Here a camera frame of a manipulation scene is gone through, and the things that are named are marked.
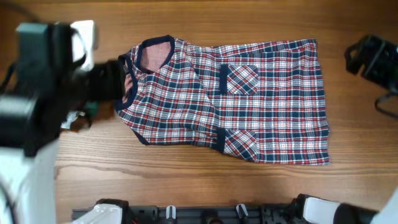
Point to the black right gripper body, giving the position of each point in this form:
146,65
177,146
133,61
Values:
382,63

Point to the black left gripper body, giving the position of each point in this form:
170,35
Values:
106,80

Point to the plaid shirt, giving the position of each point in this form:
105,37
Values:
262,102

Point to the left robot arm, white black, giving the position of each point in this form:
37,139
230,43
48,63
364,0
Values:
56,73

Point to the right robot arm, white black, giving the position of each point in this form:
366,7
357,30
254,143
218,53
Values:
362,104

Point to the folded dark green garment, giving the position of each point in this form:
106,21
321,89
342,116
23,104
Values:
90,109

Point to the crumpled white cloth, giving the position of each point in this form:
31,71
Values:
71,117

